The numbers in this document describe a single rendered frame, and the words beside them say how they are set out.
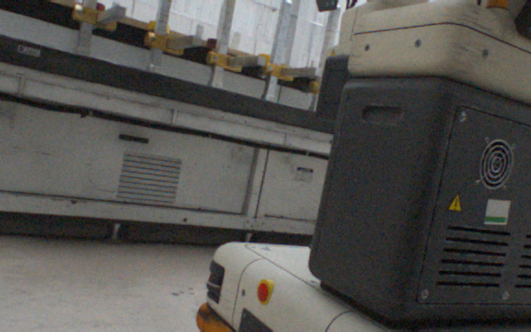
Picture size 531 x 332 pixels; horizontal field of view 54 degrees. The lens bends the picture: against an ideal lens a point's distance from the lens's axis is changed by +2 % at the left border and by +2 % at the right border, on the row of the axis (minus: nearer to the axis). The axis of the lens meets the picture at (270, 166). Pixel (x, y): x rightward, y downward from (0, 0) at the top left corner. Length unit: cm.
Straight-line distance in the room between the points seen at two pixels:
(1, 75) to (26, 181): 45
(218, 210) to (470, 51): 171
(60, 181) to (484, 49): 167
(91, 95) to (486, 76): 137
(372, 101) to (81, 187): 149
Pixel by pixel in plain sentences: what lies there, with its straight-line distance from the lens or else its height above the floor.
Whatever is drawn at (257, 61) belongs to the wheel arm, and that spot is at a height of 80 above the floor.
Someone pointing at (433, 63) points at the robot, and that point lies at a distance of 85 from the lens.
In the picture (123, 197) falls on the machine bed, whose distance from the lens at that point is 222.
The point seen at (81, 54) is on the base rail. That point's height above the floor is 70.
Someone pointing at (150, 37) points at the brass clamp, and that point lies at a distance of 194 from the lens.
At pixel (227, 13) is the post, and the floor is 99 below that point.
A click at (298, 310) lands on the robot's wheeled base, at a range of 97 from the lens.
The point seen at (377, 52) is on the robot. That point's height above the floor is 73.
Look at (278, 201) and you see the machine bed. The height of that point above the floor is 25.
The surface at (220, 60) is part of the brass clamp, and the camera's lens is 204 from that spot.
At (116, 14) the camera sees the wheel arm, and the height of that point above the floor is 82.
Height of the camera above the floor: 54
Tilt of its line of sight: 3 degrees down
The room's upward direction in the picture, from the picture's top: 11 degrees clockwise
